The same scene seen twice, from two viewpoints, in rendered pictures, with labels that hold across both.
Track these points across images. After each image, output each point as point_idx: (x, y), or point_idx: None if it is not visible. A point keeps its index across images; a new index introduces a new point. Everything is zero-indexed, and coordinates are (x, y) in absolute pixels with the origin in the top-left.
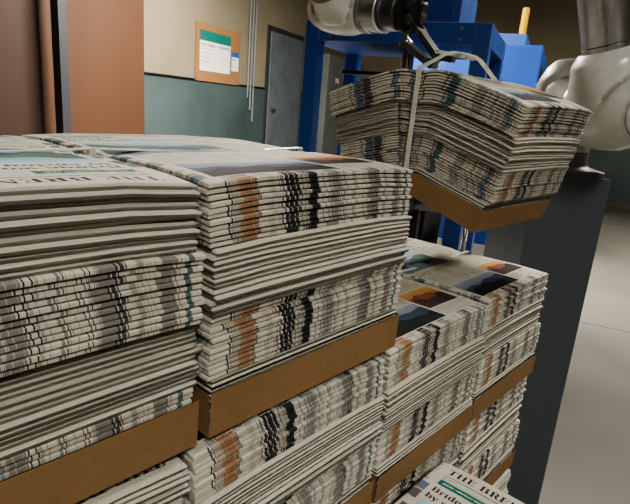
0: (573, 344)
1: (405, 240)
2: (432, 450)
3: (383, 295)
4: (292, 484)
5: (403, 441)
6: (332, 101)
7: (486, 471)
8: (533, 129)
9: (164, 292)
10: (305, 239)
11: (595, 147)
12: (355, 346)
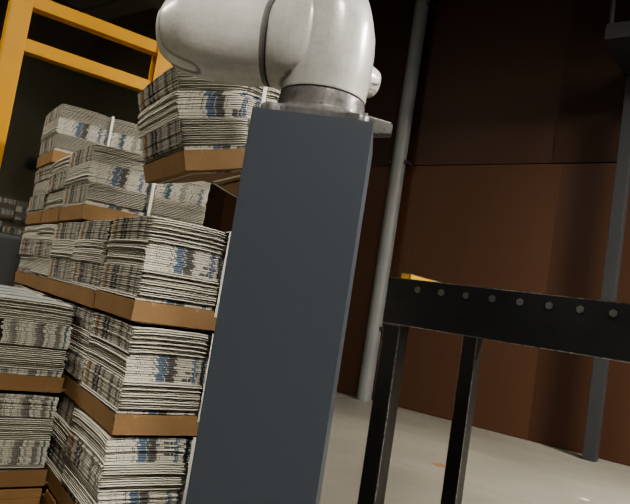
0: (207, 375)
1: (89, 171)
2: (79, 299)
3: (83, 193)
4: (58, 252)
5: (76, 276)
6: None
7: (97, 392)
8: (145, 104)
9: (63, 178)
10: (75, 168)
11: (220, 83)
12: (75, 210)
